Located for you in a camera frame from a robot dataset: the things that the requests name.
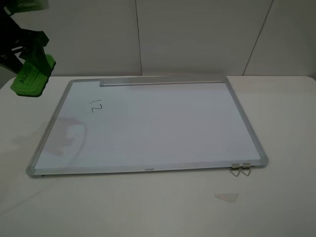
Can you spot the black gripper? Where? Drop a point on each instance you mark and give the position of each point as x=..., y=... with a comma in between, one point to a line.
x=16, y=43

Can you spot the green whiteboard eraser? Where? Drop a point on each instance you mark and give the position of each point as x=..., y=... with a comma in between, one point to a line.
x=30, y=82

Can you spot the left metal hanging clip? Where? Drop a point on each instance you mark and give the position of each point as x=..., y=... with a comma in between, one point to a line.
x=235, y=169

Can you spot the metal hanging clip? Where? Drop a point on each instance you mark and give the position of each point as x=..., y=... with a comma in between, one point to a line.
x=245, y=169
x=235, y=169

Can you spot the right metal hanging clip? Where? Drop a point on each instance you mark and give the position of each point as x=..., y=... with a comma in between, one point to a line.
x=245, y=169

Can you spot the clear tape piece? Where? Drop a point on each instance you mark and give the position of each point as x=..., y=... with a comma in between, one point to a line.
x=229, y=198

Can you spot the white whiteboard aluminium frame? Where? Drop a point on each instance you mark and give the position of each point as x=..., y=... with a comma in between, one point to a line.
x=146, y=124

